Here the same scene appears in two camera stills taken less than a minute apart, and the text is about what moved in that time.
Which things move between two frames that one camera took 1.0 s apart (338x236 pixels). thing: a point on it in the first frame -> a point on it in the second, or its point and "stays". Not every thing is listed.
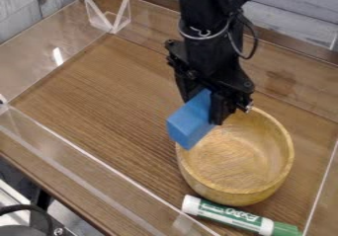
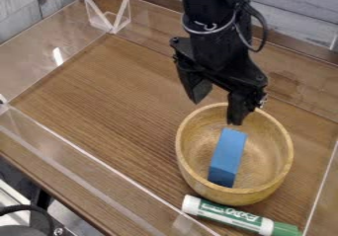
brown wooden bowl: (235, 165) stays
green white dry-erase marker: (236, 217) stays
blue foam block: (189, 122) -> (227, 157)
